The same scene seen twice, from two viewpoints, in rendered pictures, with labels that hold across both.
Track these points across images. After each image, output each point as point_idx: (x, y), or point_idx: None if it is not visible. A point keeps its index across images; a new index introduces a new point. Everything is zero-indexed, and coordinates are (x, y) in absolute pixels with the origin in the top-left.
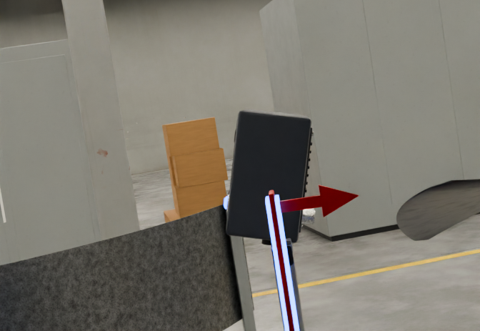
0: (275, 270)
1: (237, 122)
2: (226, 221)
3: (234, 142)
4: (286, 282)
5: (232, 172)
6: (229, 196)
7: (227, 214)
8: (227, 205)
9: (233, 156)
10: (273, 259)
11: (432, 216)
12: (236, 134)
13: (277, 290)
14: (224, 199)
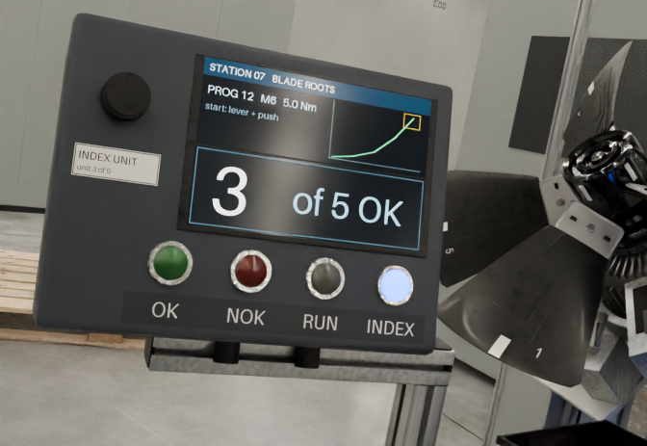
0: (446, 390)
1: (449, 110)
2: (433, 326)
3: (425, 149)
4: None
5: (442, 216)
6: (437, 268)
7: (434, 309)
8: (411, 291)
9: (430, 181)
10: (451, 370)
11: None
12: (446, 134)
13: (438, 426)
14: (406, 278)
